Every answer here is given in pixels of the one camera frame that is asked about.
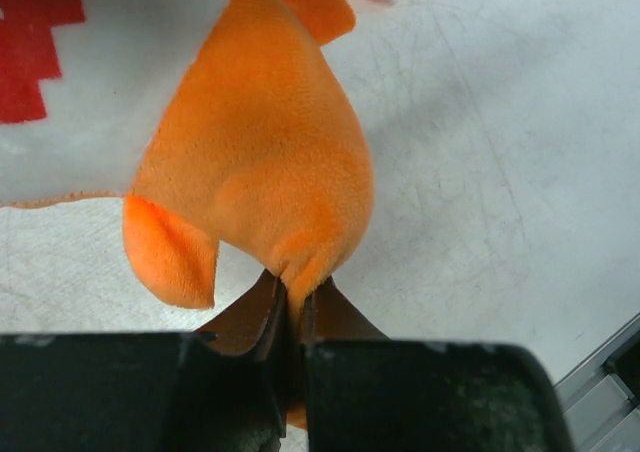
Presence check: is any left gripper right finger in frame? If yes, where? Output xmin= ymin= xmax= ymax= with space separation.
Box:
xmin=301 ymin=280 xmax=573 ymax=452

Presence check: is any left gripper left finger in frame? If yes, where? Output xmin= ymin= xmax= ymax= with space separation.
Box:
xmin=1 ymin=273 xmax=286 ymax=451

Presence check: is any orange shark plush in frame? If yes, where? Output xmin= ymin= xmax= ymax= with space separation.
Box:
xmin=0 ymin=0 xmax=377 ymax=428

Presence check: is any aluminium mounting rail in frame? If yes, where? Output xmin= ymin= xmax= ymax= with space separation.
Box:
xmin=555 ymin=316 xmax=639 ymax=452

